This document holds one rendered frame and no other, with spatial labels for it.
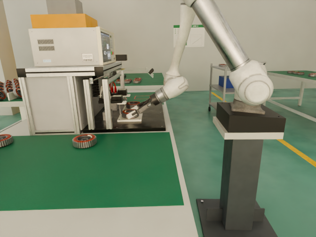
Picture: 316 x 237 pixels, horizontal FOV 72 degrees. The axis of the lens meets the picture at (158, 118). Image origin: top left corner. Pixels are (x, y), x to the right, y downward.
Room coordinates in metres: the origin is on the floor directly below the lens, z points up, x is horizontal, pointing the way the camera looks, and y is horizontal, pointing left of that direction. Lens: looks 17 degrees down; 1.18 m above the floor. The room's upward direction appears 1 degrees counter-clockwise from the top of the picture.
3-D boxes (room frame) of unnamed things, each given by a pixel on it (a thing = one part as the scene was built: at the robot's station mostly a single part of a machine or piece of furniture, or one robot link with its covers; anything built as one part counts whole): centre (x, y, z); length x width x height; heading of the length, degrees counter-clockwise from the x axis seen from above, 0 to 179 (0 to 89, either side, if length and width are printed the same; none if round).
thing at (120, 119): (1.36, 0.18, 0.78); 0.15 x 0.15 x 0.01; 1
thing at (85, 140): (1.00, 0.36, 0.77); 0.11 x 0.11 x 0.04
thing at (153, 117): (1.48, 0.20, 0.76); 0.64 x 0.47 x 0.02; 1
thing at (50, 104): (1.15, 0.58, 0.91); 0.28 x 0.03 x 0.32; 91
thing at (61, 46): (1.49, 0.50, 1.22); 0.44 x 0.39 x 0.20; 1
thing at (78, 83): (1.48, 0.44, 0.92); 0.66 x 0.01 x 0.30; 1
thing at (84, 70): (1.48, 0.50, 1.09); 0.68 x 0.44 x 0.05; 1
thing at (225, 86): (3.83, -1.34, 0.51); 1.01 x 0.60 x 1.01; 1
